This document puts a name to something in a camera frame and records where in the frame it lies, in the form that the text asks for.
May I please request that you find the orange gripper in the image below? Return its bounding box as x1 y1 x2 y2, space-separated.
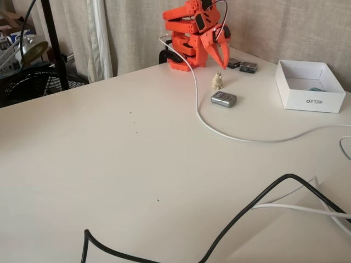
199 24 233 70

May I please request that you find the white cardboard box bin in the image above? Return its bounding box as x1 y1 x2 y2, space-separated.
275 59 347 113

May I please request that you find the beige animal figurine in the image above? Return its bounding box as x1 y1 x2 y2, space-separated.
211 71 224 90

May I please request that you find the gray metal tin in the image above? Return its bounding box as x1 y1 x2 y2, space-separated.
210 92 238 108

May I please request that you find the black table clamp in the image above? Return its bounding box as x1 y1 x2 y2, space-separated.
158 41 190 65

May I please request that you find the beige fabric curtain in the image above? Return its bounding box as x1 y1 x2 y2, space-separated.
35 0 351 83

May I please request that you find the white curtain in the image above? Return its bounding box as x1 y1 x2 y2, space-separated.
86 0 114 82

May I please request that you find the black lamp pole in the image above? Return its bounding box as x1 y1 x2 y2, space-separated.
41 0 71 91

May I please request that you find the black fan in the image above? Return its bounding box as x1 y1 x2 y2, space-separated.
0 65 90 107

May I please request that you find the white desk lamp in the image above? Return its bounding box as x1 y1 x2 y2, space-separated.
15 34 50 66

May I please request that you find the brown cardboard box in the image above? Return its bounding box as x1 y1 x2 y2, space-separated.
0 9 25 28

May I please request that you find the thin dark motor wire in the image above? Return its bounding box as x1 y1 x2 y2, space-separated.
204 0 230 42

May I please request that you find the long white cable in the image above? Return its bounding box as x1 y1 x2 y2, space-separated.
158 32 351 143

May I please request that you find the thick black cable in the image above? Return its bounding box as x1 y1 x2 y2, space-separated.
81 174 351 263

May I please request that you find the thin black cable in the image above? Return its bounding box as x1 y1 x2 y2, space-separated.
19 0 38 55

